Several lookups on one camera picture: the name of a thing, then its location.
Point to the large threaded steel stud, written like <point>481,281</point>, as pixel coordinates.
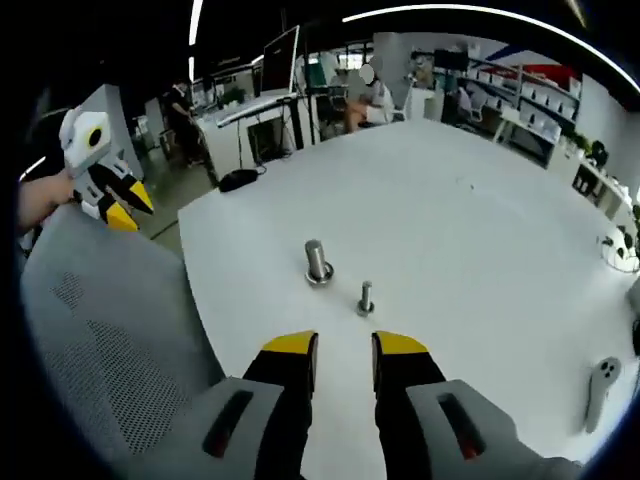
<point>315,257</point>

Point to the white standing desk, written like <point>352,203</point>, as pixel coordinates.
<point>240,112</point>

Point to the white handheld controller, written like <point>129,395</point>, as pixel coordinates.
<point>600,390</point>

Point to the black bag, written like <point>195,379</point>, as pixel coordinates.
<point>237,181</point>

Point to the white storage shelves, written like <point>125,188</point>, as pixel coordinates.
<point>535,95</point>

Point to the small threaded steel stud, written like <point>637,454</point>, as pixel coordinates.
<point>366,292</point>

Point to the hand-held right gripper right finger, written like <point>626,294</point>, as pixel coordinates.
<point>415,395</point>

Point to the large monitor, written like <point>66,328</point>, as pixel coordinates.
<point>279,62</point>

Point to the large dark washer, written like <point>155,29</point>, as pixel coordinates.
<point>329,270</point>
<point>309,279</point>

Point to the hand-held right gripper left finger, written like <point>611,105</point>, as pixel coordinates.
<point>277,395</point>

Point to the potted green plant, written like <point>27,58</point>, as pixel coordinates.
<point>636,215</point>

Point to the ceiling light strip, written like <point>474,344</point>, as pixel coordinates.
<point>500,14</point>

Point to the grey mesh office chair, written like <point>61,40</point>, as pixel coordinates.
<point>110,325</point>

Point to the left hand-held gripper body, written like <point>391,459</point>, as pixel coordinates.
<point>82,145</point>

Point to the person's left hand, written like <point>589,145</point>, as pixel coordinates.
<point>45,195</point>

